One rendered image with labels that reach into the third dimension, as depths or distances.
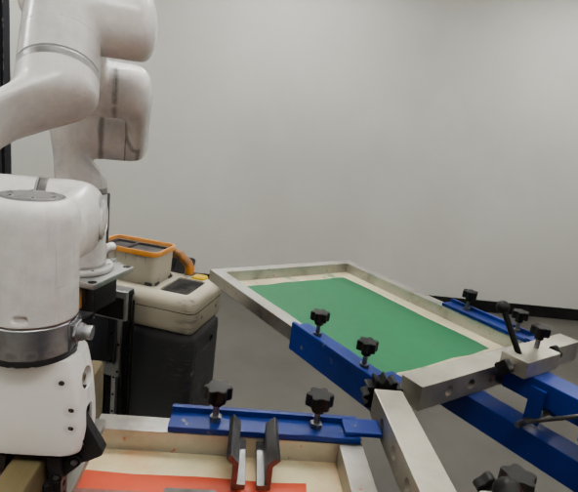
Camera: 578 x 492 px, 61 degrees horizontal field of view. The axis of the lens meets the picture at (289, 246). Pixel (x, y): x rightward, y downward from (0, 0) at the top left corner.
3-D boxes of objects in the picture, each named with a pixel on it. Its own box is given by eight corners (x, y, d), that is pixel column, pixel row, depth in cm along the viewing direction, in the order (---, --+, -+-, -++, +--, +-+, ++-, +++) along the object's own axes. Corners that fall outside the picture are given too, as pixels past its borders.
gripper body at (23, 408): (103, 320, 47) (101, 423, 50) (-8, 310, 46) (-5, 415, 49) (76, 357, 40) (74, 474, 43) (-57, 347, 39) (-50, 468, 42)
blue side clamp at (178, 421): (164, 461, 76) (167, 421, 74) (170, 440, 81) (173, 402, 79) (355, 472, 79) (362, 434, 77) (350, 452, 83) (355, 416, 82)
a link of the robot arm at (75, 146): (52, 184, 97) (53, 101, 94) (122, 189, 102) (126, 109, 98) (45, 192, 88) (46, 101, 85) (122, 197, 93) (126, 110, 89)
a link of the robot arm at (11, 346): (105, 302, 47) (104, 329, 47) (8, 293, 46) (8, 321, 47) (78, 336, 40) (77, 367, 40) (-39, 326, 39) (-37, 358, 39)
